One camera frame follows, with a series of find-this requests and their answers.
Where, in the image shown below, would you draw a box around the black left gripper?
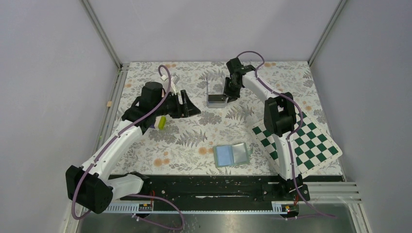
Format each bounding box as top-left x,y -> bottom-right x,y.
154,89 -> 201,118

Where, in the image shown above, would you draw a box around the green card holder wallet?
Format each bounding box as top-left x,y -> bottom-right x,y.
213,143 -> 251,168

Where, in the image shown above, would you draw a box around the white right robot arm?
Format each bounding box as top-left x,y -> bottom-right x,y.
223,58 -> 308,202

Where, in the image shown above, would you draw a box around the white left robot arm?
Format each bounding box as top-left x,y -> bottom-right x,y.
65,82 -> 201,214

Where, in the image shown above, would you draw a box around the dark credit card stack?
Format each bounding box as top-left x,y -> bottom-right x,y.
207,94 -> 226,104

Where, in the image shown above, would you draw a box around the clear card box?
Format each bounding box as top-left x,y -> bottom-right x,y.
206,74 -> 227,108

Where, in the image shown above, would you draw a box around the purple white green block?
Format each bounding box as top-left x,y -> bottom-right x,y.
151,116 -> 166,130

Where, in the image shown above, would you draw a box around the floral patterned table mat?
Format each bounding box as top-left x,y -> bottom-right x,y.
109,62 -> 343,177

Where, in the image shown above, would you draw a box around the green white checkerboard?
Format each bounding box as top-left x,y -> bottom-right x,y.
248,113 -> 343,178

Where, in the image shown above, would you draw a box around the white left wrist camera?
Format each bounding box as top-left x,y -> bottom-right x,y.
161,75 -> 180,94

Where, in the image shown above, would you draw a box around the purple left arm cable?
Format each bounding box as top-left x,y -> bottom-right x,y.
71,65 -> 186,231

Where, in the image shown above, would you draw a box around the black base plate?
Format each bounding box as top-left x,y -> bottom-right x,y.
87,172 -> 318,211

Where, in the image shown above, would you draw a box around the aluminium frame rail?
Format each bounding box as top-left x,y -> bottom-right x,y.
70,63 -> 129,233

